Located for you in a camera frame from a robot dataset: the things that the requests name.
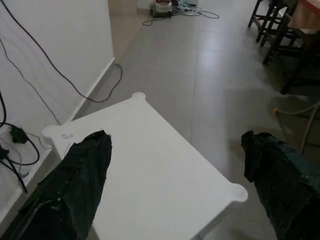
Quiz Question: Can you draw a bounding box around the dark wooden chair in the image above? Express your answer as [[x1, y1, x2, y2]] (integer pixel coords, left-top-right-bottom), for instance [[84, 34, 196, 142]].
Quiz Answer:
[[262, 12, 320, 95], [247, 0, 293, 48]]

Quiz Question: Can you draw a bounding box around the thin black floor cable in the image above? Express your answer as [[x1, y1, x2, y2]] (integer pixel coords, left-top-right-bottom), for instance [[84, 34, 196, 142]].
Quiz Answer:
[[0, 0, 123, 104]]

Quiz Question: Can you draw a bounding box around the grey floor hose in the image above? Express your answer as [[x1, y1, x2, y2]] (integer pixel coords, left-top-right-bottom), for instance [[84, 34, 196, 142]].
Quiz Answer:
[[272, 101, 320, 155]]

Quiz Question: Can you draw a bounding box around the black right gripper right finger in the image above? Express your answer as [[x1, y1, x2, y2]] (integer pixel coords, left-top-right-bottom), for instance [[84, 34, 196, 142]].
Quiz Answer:
[[240, 129, 320, 240]]

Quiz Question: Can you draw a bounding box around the white floor cable bundle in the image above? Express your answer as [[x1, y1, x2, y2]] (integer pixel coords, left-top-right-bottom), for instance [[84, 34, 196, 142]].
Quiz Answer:
[[171, 0, 221, 20]]

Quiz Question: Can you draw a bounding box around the white plastic table top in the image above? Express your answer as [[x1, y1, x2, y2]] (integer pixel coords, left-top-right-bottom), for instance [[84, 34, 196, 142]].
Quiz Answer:
[[41, 91, 249, 240]]

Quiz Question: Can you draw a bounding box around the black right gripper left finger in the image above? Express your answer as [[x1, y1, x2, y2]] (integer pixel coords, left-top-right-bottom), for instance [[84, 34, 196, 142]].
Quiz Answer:
[[4, 129, 113, 240]]

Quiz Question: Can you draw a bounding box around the thick black wall cable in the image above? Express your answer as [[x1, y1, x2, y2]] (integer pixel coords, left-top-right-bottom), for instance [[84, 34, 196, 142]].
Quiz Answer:
[[0, 89, 41, 194]]

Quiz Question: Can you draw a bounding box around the black wall power adapter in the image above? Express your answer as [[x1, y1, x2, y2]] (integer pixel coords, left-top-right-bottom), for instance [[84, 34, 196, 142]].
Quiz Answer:
[[9, 124, 29, 145]]

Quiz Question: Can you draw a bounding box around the wooden dining table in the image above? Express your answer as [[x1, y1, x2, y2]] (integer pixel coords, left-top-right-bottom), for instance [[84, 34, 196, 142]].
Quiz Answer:
[[287, 0, 320, 36]]

